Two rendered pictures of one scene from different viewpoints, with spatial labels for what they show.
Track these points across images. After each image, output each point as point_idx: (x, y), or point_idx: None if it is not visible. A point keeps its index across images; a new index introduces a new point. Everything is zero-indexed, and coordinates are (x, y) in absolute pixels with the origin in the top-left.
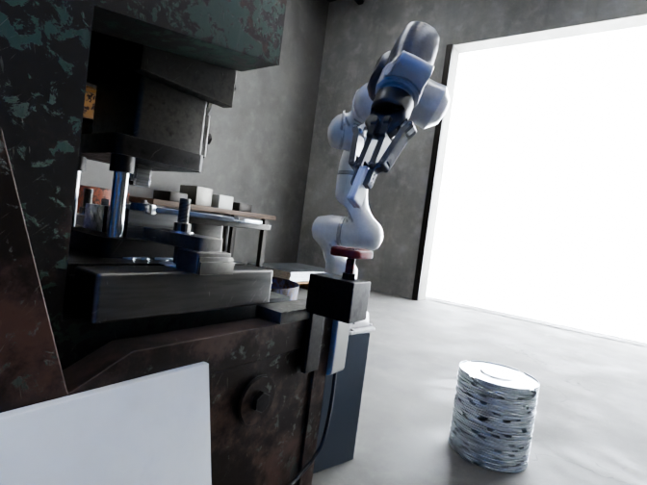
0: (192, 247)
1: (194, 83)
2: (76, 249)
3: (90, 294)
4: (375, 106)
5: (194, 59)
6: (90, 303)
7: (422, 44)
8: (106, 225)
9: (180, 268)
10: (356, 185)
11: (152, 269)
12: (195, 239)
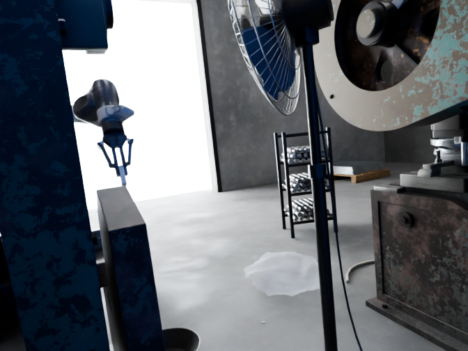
0: (97, 236)
1: None
2: (7, 276)
3: (104, 274)
4: (108, 131)
5: None
6: (105, 277)
7: (115, 95)
8: (4, 253)
9: (97, 248)
10: (123, 176)
11: (96, 254)
12: (99, 230)
